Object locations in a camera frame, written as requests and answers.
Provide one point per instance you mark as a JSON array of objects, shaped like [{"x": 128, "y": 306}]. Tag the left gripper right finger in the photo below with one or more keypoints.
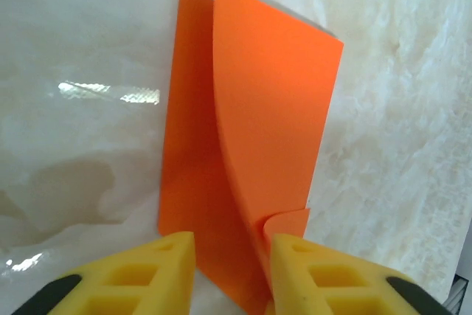
[{"x": 332, "y": 282}]

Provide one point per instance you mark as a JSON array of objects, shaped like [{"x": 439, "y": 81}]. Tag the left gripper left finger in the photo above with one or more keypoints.
[{"x": 147, "y": 278}]

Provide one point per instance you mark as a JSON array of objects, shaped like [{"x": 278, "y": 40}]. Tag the orange paper sheet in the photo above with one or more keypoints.
[{"x": 273, "y": 108}]

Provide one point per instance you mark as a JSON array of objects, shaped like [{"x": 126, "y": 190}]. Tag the aluminium side rail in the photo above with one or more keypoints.
[{"x": 462, "y": 289}]

